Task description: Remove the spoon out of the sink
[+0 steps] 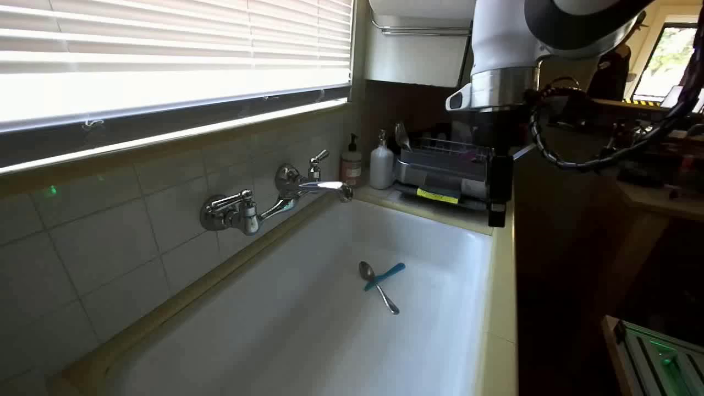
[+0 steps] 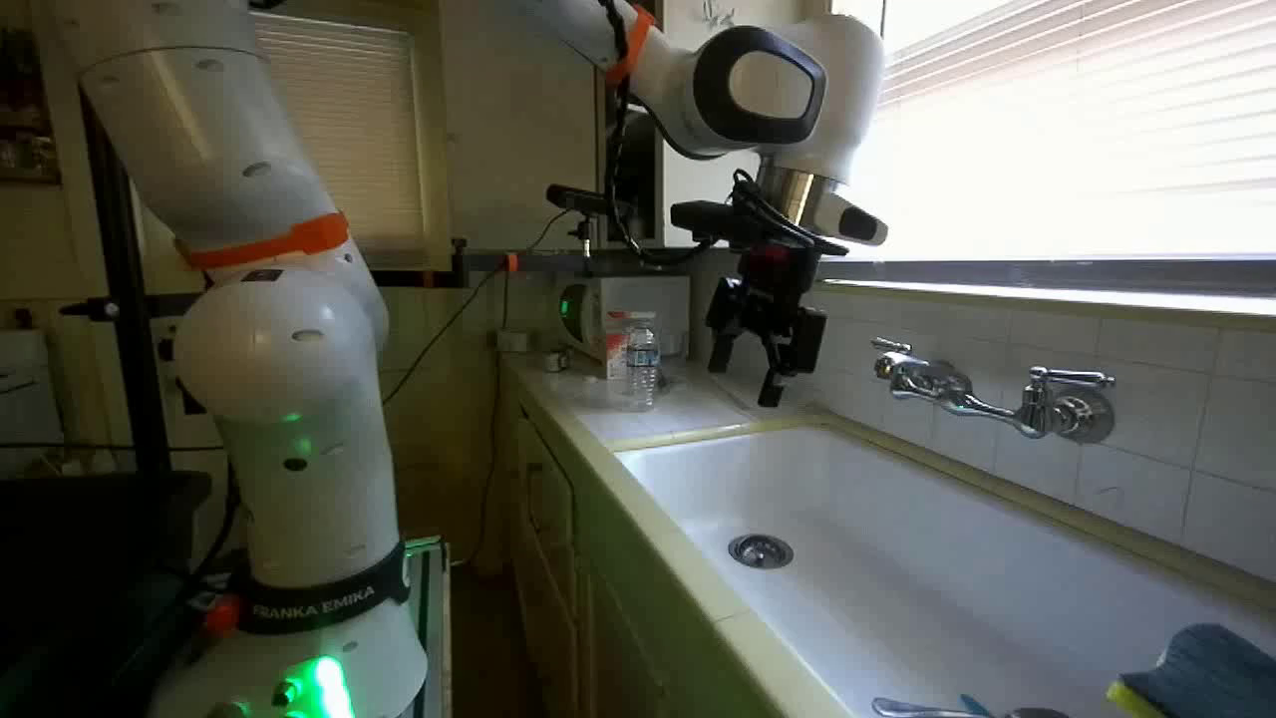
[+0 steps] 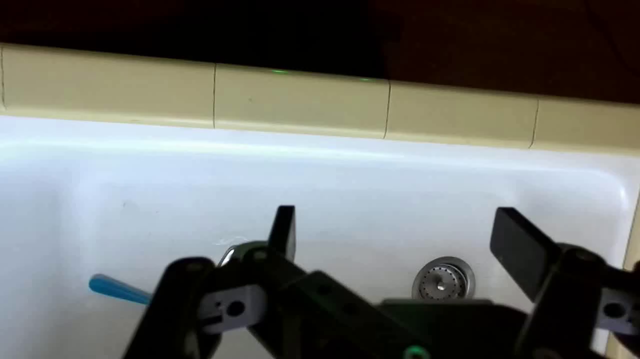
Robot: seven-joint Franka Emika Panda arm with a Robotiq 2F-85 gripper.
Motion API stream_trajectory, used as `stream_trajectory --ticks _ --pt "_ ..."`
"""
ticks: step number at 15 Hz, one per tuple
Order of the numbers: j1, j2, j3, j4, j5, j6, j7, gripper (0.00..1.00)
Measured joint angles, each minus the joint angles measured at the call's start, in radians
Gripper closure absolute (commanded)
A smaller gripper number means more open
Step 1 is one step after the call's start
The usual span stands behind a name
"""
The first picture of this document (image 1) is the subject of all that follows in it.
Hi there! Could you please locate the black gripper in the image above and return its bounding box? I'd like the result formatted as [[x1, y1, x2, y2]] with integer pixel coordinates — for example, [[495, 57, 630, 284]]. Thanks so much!
[[459, 107, 533, 228]]

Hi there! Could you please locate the metal spoon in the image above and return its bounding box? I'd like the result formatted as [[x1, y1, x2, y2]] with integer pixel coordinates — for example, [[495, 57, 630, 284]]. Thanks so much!
[[391, 120, 413, 154], [355, 260, 402, 317]]

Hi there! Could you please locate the metal spoon in rack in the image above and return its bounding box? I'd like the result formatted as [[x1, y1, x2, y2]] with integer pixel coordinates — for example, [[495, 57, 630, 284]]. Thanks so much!
[[391, 120, 413, 154]]

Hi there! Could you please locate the white rectangular sink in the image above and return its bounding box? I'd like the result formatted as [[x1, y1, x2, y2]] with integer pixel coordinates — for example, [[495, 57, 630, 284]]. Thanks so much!
[[100, 195, 497, 396]]

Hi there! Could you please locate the yellow sponge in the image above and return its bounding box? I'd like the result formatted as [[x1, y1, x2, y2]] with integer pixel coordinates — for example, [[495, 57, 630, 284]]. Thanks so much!
[[413, 187, 462, 207]]

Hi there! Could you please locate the white pump dispenser bottle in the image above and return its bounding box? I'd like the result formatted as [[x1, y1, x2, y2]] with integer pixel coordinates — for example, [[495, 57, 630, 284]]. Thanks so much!
[[368, 127, 398, 192]]

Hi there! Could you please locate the brown soap bottle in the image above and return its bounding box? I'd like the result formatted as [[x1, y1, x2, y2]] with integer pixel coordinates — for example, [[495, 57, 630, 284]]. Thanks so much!
[[336, 131, 364, 188]]

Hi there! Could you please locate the sunlit background window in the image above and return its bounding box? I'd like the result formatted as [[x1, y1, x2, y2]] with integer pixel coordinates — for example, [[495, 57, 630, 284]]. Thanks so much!
[[630, 20, 699, 106]]

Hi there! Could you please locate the robot mounting stand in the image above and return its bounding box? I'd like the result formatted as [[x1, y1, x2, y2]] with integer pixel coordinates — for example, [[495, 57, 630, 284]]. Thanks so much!
[[600, 313, 704, 396]]

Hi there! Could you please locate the wide white window blind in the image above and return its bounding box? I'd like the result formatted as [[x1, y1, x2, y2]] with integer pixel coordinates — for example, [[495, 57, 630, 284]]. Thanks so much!
[[0, 0, 355, 137]]

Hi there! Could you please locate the grey wire dish rack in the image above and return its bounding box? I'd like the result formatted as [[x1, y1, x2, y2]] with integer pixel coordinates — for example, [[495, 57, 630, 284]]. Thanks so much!
[[393, 131, 512, 216]]

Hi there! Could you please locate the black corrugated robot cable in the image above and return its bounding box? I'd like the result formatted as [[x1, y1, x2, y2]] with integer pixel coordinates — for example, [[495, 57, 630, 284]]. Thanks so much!
[[525, 0, 704, 174]]

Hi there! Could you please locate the white wall cabinet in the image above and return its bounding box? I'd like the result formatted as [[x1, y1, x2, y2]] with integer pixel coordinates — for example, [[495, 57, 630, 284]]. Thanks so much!
[[361, 0, 478, 90]]

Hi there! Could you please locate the chrome wall faucet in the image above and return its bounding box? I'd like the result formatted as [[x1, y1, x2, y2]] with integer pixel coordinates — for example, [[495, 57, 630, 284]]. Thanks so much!
[[197, 146, 355, 237]]

